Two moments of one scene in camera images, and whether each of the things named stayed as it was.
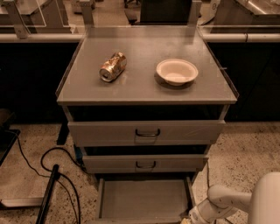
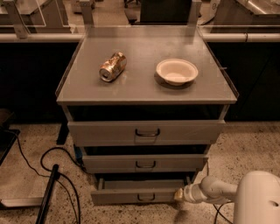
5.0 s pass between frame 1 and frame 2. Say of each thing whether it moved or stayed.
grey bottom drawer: moved
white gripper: moved
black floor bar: stayed
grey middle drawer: stayed
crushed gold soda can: stayed
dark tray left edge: stayed
